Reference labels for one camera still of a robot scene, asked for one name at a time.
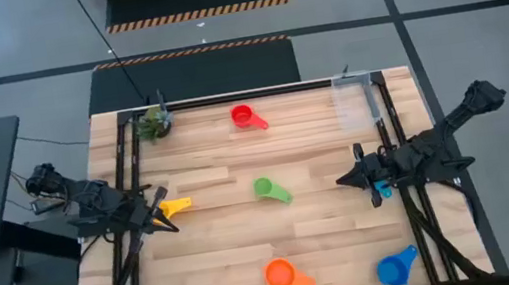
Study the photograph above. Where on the green measuring cup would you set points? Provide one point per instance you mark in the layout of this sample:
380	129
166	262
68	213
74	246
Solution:
263	186

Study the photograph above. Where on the small potted green plant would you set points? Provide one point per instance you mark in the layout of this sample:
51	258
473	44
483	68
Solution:
153	123

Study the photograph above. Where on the red measuring cup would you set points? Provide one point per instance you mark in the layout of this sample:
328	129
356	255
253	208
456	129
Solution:
241	114

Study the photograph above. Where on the black power strip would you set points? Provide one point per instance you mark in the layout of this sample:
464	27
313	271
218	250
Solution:
44	206

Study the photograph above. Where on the large blue measuring cup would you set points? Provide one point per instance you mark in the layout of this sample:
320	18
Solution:
391	271

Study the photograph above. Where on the black stand beam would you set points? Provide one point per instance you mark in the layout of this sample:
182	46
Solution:
58	247

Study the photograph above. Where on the teal measuring cup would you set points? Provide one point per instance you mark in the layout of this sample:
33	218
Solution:
384	190

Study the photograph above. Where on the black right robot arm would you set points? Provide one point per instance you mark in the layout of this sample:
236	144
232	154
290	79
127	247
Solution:
458	117

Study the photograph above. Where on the clear plastic basket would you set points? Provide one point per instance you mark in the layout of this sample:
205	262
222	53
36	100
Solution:
350	108

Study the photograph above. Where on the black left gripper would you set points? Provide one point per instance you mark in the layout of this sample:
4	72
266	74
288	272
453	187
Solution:
143	212

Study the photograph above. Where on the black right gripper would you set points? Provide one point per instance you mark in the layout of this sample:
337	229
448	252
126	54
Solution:
380	169

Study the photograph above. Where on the yellow measuring cup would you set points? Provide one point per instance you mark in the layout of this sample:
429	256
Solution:
179	205

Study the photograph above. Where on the orange measuring cup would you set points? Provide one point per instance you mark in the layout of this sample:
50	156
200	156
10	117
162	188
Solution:
279	275

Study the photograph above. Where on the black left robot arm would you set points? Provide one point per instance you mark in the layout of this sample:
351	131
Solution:
91	197

